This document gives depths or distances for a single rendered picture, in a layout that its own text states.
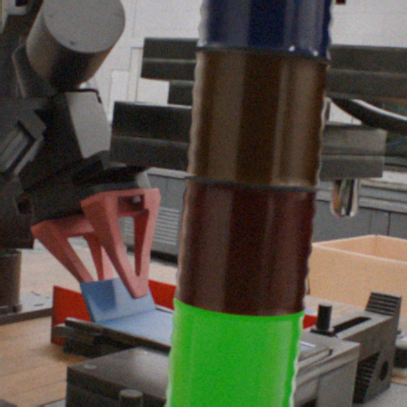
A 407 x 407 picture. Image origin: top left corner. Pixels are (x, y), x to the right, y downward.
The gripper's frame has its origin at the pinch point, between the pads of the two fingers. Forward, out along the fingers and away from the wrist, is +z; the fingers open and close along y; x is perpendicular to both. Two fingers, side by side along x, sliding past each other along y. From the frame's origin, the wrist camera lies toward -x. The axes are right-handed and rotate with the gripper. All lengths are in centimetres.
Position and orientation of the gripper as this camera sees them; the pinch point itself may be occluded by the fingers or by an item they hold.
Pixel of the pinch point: (120, 292)
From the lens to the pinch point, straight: 61.8
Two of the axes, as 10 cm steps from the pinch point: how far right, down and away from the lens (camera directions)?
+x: 5.6, -0.7, 8.2
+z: 3.1, 9.4, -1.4
